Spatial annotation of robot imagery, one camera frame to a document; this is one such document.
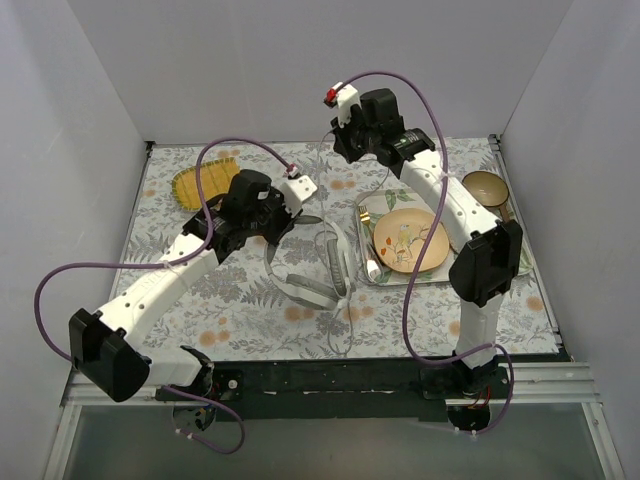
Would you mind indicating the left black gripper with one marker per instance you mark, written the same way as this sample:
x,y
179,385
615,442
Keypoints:
x,y
279,225

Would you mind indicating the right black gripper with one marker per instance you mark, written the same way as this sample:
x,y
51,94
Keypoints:
x,y
345,141

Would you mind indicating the white grey gaming headphones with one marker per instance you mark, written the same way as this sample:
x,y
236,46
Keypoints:
x,y
307,289

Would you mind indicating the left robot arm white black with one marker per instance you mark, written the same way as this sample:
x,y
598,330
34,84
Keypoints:
x,y
105,345

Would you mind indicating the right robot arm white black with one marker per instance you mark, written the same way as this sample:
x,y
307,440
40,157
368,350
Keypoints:
x,y
487,249

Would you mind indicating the floral table mat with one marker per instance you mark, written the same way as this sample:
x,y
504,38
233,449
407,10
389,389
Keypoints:
x,y
236,313

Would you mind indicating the leaf pattern serving tray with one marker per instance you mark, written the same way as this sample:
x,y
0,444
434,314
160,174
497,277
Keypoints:
x,y
378,204

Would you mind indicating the beige bird plate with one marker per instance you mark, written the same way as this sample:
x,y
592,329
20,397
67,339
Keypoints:
x,y
398,238

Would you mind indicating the gold fork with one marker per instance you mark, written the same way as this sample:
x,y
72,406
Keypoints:
x,y
373,264

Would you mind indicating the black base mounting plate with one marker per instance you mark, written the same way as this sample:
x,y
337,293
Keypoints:
x,y
353,388

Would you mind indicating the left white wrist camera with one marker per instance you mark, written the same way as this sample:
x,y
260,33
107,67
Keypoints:
x,y
297,190

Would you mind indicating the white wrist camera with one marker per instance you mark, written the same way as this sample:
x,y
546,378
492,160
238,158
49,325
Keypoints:
x,y
297,190
342,97

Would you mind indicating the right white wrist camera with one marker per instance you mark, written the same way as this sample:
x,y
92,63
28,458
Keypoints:
x,y
342,97

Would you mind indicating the brown bowl with handle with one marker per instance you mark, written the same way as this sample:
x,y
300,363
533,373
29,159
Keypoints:
x,y
490,190

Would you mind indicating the aluminium frame rail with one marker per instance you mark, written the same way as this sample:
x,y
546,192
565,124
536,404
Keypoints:
x,y
535,383

